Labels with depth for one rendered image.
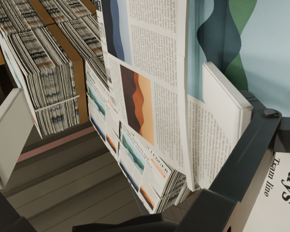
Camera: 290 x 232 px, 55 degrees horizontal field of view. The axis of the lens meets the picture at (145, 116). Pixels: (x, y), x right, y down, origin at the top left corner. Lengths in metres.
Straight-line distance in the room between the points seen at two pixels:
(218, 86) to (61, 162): 3.54
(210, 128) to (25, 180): 3.47
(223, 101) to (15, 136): 0.13
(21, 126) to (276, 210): 0.19
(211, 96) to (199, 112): 0.06
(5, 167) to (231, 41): 0.16
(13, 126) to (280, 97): 0.16
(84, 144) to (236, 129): 3.60
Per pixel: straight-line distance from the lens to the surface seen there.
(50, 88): 1.19
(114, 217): 3.90
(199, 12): 0.22
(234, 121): 0.16
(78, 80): 1.21
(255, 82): 0.20
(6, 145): 0.18
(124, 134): 1.03
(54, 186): 3.54
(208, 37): 0.22
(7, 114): 0.19
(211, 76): 0.19
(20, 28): 1.37
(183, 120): 0.25
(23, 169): 3.66
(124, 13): 0.31
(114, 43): 0.35
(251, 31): 0.19
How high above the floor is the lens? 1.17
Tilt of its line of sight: 25 degrees down
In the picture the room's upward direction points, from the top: 113 degrees counter-clockwise
